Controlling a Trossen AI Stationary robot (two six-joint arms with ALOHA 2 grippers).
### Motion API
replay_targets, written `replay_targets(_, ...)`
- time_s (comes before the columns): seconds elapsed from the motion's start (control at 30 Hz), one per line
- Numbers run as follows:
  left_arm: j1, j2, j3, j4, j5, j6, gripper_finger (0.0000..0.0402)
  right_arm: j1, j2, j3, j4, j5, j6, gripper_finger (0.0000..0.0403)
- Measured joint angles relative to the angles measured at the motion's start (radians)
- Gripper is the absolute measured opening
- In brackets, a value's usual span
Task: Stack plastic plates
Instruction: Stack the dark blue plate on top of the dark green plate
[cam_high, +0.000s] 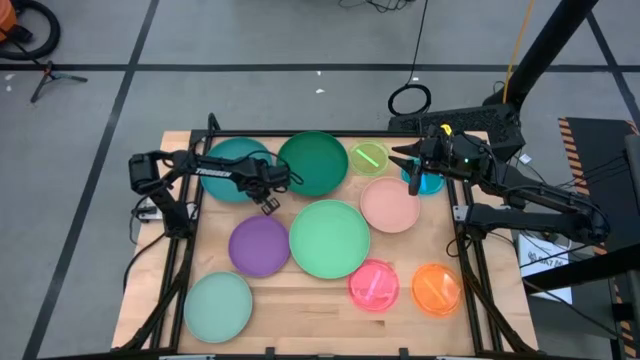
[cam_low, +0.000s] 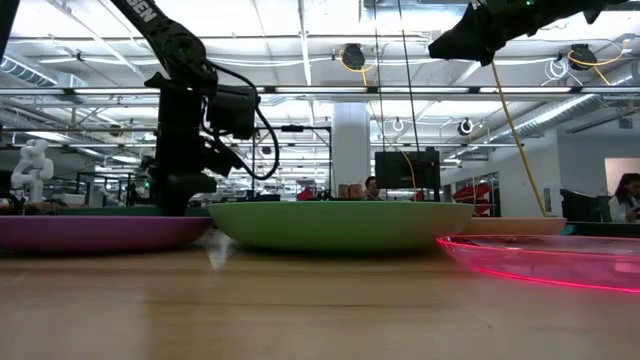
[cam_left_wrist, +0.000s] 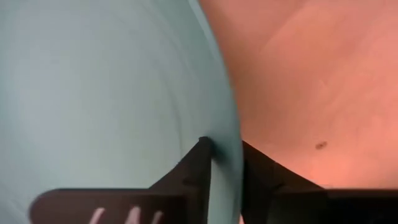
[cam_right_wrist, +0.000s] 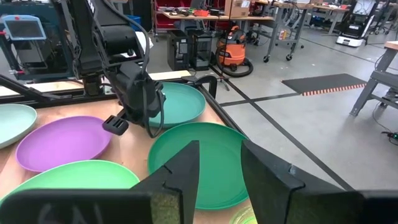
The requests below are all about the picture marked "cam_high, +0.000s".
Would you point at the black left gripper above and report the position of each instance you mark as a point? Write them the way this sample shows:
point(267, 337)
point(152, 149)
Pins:
point(262, 177)

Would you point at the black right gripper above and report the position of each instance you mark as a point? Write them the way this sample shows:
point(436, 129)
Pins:
point(455, 152)

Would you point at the purple plastic plate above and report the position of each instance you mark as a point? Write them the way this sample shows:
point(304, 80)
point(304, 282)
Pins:
point(259, 246)

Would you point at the large light green plate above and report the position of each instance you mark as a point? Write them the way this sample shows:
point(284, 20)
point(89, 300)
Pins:
point(330, 239)

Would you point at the pale mint plastic plate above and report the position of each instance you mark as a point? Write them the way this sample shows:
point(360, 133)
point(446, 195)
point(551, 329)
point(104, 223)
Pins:
point(217, 307)

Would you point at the pink transparent small plate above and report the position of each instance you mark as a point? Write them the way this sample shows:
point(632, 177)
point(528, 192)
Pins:
point(374, 286)

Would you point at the orange transparent small plate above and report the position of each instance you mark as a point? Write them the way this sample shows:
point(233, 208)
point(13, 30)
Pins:
point(436, 290)

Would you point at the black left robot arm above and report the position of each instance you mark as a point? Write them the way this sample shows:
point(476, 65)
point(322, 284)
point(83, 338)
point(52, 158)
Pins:
point(210, 171)

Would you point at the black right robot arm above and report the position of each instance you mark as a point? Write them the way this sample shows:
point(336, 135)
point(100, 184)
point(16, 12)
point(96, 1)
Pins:
point(540, 220)

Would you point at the blue transparent small plate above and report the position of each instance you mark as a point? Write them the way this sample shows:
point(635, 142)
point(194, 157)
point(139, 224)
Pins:
point(432, 184)

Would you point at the yellow-green transparent small plate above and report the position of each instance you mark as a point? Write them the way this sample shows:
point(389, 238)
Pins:
point(361, 167)

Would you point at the salmon pink plastic plate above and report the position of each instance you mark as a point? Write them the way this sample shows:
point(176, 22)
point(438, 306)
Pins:
point(390, 205)

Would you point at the dark green plastic plate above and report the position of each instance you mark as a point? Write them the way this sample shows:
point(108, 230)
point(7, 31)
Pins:
point(315, 165)

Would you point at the teal plastic plate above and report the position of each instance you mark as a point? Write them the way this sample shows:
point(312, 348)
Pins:
point(230, 150)

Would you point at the black perforated equipment box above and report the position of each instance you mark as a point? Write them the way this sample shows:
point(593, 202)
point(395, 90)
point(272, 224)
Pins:
point(475, 120)

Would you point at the white power strip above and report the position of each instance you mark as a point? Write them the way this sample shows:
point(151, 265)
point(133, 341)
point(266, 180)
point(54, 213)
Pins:
point(147, 215)

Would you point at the white paper sheet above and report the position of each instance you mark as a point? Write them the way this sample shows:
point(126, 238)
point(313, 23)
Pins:
point(542, 261)

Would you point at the hazard-striped black floor mat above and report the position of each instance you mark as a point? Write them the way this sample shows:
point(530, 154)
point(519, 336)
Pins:
point(600, 135)

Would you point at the black metal stand beam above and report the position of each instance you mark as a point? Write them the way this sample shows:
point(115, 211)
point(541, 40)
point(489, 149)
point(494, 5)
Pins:
point(590, 267)

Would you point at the black tripod stand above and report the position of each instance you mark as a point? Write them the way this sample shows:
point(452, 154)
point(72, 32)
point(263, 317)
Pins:
point(48, 71)

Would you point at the orange vacuum cleaner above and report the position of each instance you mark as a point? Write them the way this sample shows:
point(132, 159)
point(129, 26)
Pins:
point(6, 17)

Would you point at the black aluminium table frame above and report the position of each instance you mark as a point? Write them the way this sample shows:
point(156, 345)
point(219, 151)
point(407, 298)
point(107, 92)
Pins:
point(380, 134)

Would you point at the black stand post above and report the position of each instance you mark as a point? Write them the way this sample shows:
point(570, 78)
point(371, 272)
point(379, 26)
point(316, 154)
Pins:
point(550, 40)

